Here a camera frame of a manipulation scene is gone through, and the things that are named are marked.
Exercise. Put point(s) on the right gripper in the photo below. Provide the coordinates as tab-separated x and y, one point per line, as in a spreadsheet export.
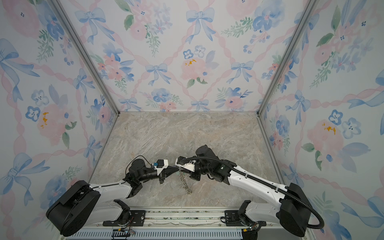
193	176

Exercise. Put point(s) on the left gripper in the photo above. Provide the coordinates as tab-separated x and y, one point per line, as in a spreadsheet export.
169	171

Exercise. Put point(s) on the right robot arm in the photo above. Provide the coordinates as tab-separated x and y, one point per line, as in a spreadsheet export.
287	205

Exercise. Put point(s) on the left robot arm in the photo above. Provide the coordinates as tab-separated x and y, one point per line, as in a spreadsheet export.
84	204

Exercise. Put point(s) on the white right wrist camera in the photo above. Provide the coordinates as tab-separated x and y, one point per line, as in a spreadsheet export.
184	161

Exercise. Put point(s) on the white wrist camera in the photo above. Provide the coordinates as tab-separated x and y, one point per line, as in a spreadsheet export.
184	161
160	165

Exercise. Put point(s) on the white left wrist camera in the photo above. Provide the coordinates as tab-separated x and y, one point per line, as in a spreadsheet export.
160	165

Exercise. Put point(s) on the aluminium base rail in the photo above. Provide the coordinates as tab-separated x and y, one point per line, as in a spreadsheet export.
183	224

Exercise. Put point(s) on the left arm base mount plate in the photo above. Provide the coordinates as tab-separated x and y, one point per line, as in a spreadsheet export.
127	217

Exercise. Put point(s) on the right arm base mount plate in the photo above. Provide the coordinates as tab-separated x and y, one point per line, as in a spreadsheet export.
248	215

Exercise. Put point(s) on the aluminium corner post left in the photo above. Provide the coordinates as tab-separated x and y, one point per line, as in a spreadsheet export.
70	29

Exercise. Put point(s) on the aluminium corner post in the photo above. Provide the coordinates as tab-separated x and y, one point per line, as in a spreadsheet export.
70	29
291	47

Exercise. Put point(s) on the aluminium corner post right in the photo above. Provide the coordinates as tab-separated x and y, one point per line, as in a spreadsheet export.
291	47

